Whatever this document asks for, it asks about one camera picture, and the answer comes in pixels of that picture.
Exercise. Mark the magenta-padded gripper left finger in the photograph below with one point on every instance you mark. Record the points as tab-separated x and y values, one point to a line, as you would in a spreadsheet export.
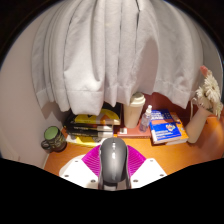
90	161

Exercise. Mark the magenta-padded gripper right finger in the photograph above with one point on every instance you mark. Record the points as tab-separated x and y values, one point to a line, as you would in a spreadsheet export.
137	161

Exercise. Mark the dark grey computer mouse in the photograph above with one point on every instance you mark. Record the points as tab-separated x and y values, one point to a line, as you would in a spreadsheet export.
114	160

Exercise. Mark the red brown flat book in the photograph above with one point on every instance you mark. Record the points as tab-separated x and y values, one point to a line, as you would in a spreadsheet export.
131	134

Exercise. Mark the stack of black yellow books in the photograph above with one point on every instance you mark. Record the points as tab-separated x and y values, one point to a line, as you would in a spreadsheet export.
90	126

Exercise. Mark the clear small spray bottle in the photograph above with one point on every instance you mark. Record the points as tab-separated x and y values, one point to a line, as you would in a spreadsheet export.
145	120

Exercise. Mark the green camouflage mug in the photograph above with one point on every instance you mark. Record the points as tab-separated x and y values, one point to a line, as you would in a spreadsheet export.
55	138

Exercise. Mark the blue paperback book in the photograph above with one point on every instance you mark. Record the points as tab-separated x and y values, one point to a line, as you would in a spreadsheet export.
165	128

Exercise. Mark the beige lidded tumbler cup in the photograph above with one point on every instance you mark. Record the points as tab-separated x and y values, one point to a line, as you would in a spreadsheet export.
133	111

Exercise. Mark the white ceramic vase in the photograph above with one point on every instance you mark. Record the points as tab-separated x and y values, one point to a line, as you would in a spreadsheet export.
196	125

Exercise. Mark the cream artificial flower bouquet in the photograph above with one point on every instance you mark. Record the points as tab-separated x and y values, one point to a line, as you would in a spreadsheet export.
210	91

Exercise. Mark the white pleated curtain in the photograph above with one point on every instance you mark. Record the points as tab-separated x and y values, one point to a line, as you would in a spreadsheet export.
110	50

